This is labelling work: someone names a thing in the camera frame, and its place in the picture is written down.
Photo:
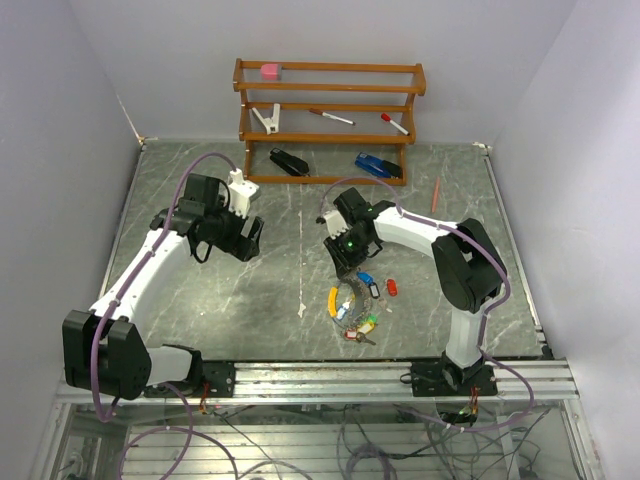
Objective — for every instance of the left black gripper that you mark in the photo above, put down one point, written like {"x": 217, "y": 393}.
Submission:
{"x": 244, "y": 248}

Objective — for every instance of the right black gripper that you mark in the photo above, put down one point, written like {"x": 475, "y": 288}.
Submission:
{"x": 344, "y": 264}

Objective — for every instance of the black key tag key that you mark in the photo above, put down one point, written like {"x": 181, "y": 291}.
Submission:
{"x": 374, "y": 290}

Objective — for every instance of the yellow keyring with keys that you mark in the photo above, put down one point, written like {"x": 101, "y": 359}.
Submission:
{"x": 350, "y": 307}

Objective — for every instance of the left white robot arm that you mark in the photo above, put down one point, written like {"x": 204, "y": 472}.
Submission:
{"x": 103, "y": 348}

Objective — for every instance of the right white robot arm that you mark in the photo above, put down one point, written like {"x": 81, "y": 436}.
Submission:
{"x": 472, "y": 276}

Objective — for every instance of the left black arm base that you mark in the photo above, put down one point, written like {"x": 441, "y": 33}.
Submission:
{"x": 213, "y": 379}

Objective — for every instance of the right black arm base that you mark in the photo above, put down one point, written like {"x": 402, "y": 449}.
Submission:
{"x": 434, "y": 378}

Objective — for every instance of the blue key tag upper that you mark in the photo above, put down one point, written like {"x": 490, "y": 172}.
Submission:
{"x": 365, "y": 277}

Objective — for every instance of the red key tag key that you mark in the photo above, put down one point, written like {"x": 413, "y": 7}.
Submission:
{"x": 392, "y": 288}

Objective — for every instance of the black stapler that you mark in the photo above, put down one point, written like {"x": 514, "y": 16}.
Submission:
{"x": 289, "y": 163}

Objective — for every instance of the blue stapler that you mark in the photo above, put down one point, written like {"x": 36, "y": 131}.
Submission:
{"x": 378, "y": 167}

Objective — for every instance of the white clip tool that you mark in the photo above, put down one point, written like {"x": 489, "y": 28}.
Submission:
{"x": 270, "y": 124}

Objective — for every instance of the orange pencil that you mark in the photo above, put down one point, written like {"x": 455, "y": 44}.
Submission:
{"x": 435, "y": 196}

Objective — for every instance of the wooden three-tier shelf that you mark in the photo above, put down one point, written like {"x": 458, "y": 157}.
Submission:
{"x": 357, "y": 91}

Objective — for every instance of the red cap marker left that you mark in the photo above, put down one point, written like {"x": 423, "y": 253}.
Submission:
{"x": 330, "y": 116}

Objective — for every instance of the red cap marker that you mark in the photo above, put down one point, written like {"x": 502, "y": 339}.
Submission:
{"x": 330, "y": 116}
{"x": 386, "y": 118}

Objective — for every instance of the red cap marker right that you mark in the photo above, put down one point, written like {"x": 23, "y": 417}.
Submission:
{"x": 386, "y": 118}

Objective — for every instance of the pink eraser block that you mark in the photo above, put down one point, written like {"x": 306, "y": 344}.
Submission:
{"x": 271, "y": 72}

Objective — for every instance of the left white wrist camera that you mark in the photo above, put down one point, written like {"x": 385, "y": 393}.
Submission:
{"x": 242, "y": 192}

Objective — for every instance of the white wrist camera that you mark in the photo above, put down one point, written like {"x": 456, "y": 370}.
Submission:
{"x": 334, "y": 222}
{"x": 242, "y": 192}

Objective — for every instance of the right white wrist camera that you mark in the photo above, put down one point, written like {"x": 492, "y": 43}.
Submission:
{"x": 334, "y": 222}

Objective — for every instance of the aluminium frame rail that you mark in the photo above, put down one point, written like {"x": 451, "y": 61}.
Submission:
{"x": 361, "y": 382}

